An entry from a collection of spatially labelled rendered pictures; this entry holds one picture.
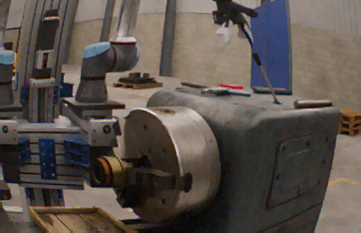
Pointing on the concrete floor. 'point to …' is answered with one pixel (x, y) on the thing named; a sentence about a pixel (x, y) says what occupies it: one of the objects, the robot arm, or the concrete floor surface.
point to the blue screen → (272, 44)
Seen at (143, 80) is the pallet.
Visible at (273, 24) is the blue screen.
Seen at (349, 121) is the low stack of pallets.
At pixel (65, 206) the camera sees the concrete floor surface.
